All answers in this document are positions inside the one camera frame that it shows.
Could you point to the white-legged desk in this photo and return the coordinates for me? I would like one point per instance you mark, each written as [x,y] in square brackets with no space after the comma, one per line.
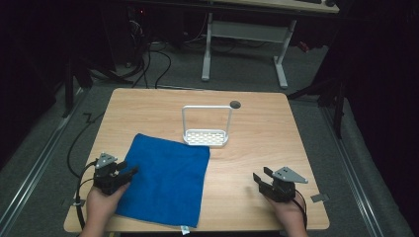
[247,31]

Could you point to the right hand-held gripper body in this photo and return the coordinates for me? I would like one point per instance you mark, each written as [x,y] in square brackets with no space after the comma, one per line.
[280,187]

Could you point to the metal floor rail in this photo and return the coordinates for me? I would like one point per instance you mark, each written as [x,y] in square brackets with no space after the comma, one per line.
[39,161]
[354,174]

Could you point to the grey tape piece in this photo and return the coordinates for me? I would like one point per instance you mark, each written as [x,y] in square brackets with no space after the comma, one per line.
[70,202]
[319,197]

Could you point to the black computer mouse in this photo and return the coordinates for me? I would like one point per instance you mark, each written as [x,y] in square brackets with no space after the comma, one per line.
[330,2]

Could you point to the person's right hand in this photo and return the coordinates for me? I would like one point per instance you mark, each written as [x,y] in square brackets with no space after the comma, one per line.
[291,210]

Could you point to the black metal stand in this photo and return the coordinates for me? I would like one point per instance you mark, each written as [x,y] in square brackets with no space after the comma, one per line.
[339,108]
[69,85]

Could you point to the blue cloth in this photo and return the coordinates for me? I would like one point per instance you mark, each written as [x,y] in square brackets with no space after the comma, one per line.
[164,181]

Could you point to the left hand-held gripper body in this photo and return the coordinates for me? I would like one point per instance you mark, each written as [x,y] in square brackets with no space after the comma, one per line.
[105,179]

